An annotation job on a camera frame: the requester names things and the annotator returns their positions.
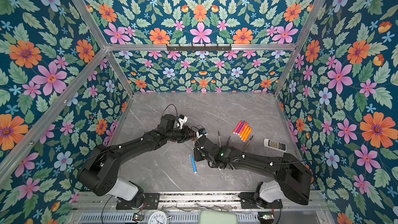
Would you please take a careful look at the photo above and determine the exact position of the blue highlighter pen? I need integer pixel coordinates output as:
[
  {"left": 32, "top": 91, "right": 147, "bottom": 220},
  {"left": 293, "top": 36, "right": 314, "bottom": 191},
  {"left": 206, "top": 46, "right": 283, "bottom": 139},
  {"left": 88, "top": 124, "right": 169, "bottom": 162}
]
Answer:
[{"left": 190, "top": 154, "right": 198, "bottom": 174}]

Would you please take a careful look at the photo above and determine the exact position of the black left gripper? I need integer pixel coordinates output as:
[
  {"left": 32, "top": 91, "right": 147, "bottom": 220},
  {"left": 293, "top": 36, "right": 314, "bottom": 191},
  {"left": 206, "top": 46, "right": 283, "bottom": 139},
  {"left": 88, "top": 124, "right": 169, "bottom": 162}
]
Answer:
[{"left": 164, "top": 125, "right": 198, "bottom": 142}]

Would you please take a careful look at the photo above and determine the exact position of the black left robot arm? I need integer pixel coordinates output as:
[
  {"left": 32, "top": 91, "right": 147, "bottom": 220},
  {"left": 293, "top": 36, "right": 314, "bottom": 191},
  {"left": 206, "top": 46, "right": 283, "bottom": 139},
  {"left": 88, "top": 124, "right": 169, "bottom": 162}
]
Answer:
[{"left": 77, "top": 114, "right": 200, "bottom": 208}]

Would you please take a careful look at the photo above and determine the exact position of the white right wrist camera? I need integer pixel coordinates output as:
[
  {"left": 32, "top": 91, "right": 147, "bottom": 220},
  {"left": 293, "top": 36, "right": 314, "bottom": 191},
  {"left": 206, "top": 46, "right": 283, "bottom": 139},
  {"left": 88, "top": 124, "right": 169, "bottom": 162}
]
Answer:
[{"left": 197, "top": 128, "right": 207, "bottom": 139}]

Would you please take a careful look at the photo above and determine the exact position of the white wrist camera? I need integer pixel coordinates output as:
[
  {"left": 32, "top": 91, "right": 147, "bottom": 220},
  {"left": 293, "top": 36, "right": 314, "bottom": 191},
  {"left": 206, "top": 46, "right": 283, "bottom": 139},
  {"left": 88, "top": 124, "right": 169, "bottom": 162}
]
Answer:
[
  {"left": 197, "top": 128, "right": 207, "bottom": 139},
  {"left": 177, "top": 115, "right": 188, "bottom": 129}
]

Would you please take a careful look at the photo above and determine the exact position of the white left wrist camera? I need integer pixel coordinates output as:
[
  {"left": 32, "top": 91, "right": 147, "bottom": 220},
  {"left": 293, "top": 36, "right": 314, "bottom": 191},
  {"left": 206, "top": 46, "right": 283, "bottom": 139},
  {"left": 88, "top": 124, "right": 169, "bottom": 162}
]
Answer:
[{"left": 177, "top": 115, "right": 188, "bottom": 129}]

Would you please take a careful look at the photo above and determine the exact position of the pink red highlighter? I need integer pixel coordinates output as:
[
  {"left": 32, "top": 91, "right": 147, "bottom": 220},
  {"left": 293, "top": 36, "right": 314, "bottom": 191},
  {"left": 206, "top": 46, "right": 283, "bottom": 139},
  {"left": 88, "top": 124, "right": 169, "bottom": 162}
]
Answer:
[{"left": 233, "top": 120, "right": 242, "bottom": 134}]

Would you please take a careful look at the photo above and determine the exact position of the pale green box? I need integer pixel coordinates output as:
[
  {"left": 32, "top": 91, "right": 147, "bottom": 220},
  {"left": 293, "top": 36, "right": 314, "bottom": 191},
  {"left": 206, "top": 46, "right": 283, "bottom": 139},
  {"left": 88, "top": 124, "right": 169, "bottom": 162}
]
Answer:
[{"left": 198, "top": 210, "right": 238, "bottom": 224}]

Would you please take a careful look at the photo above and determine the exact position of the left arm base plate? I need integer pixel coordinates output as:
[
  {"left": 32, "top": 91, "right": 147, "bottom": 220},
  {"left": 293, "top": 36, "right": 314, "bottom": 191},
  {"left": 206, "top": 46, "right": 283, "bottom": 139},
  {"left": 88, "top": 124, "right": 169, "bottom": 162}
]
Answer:
[{"left": 116, "top": 193, "right": 160, "bottom": 210}]

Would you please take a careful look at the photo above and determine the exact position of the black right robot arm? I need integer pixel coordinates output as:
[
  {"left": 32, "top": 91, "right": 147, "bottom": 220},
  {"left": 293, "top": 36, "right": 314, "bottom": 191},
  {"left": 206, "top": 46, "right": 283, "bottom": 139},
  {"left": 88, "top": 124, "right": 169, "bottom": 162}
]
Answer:
[{"left": 194, "top": 135, "right": 312, "bottom": 205}]

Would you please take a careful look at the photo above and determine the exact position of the white remote control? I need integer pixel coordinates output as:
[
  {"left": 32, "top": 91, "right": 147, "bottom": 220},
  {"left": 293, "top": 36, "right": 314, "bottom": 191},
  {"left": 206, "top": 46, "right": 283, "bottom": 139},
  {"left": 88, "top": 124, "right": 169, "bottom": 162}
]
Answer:
[{"left": 263, "top": 139, "right": 287, "bottom": 152}]

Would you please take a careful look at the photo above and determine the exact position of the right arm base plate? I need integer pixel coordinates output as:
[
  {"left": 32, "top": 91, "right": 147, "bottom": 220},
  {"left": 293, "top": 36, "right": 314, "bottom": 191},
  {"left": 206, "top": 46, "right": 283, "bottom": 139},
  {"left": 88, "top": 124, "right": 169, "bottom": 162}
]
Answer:
[{"left": 238, "top": 181, "right": 283, "bottom": 209}]

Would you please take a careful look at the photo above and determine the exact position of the purple highlighter pen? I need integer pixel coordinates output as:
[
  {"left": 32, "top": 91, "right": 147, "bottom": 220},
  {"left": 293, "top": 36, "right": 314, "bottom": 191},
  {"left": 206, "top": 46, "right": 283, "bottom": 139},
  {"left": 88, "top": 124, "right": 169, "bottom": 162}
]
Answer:
[{"left": 235, "top": 120, "right": 246, "bottom": 134}]

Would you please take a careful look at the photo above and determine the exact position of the black hook rail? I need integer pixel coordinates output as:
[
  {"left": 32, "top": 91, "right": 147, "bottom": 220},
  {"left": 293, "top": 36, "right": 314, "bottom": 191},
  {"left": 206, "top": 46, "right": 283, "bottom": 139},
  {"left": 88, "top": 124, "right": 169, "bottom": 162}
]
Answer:
[{"left": 166, "top": 44, "right": 232, "bottom": 52}]

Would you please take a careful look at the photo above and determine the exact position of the white alarm clock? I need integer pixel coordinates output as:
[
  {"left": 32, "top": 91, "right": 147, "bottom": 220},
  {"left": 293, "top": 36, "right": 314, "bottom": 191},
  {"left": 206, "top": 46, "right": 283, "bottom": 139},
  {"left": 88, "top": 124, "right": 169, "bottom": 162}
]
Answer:
[{"left": 147, "top": 211, "right": 169, "bottom": 224}]

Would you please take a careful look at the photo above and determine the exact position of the orange highlighter group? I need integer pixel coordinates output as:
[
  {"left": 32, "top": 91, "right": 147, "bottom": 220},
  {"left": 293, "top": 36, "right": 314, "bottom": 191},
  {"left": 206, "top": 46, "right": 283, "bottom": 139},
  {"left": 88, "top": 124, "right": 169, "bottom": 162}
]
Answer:
[{"left": 243, "top": 127, "right": 252, "bottom": 142}]

